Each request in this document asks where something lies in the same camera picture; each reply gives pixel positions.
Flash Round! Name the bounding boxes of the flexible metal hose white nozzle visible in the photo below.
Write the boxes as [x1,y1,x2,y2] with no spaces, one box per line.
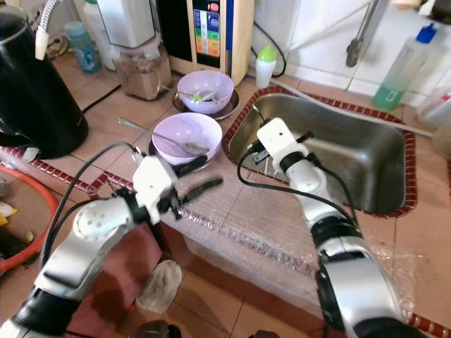
[33,0,59,61]

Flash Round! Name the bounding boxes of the black electric kettle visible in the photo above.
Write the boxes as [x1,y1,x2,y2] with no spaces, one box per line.
[0,5,89,160]

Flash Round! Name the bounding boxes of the green dish soap bottle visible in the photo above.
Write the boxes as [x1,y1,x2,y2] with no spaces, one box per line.
[371,22,440,112]

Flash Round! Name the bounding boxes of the clear plastic bag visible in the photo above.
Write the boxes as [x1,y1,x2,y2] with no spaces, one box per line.
[137,258,183,315]

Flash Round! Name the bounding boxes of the white faucet pipe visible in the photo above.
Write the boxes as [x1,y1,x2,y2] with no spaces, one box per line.
[285,0,440,52]

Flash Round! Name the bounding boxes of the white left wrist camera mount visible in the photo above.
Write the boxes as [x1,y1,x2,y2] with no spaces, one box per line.
[132,156,180,225]

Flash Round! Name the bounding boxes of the green and white utensil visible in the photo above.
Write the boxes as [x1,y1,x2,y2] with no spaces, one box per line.
[192,89,221,106]

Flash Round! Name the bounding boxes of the hanging metal tongs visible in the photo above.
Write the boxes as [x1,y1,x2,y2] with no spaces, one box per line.
[345,0,382,68]

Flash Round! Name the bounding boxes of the lilac plastic bowl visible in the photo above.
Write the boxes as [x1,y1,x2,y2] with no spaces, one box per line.
[175,70,236,116]
[152,112,225,167]

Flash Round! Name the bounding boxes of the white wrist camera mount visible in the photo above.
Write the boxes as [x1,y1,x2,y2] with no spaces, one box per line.
[255,117,310,174]
[132,156,180,225]

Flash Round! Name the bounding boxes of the beige water purifier with panel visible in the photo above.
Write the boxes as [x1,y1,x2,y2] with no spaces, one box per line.
[156,0,255,87]

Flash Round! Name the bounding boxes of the black cylinder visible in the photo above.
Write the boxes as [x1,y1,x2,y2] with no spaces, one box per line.
[0,228,37,262]

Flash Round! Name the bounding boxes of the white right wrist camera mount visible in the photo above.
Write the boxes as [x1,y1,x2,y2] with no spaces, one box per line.
[255,117,310,174]

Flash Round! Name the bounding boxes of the thin grey pipe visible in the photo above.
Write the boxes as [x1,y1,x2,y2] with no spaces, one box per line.
[242,66,435,139]

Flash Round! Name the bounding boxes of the clear plastic container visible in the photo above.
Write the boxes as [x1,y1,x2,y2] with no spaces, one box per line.
[415,87,451,160]

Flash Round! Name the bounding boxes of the stainless steel sink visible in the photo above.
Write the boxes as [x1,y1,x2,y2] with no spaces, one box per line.
[225,94,417,216]

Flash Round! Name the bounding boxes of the clear bubble wrap sheet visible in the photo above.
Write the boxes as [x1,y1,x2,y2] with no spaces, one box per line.
[158,172,425,333]

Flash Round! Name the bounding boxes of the white jar green lid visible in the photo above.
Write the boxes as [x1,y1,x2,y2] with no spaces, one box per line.
[80,0,114,65]

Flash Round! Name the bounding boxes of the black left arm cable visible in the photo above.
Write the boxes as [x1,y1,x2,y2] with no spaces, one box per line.
[39,140,150,270]

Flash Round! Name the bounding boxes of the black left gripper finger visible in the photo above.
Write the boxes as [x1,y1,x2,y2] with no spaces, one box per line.
[172,158,209,178]
[180,177,226,208]

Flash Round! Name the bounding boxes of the teal bottle blue cap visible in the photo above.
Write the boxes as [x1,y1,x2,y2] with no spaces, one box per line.
[63,20,101,74]

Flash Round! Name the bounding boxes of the small white bottle green cap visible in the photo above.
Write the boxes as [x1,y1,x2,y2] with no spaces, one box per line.
[253,43,278,89]

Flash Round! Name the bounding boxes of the white blender with clear jar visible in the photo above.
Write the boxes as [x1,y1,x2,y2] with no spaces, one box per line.
[97,0,174,101]

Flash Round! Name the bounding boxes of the metal spoon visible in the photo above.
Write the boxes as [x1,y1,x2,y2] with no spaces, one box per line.
[118,116,209,156]

